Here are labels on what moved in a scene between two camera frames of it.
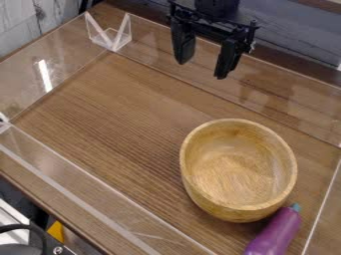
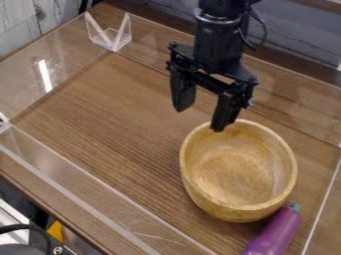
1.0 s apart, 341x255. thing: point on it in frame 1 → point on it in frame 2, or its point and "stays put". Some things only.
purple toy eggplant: x=276 y=237 stays put
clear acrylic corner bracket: x=114 y=39 stays put
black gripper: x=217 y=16 → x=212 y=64
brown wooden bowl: x=238 y=168 stays put
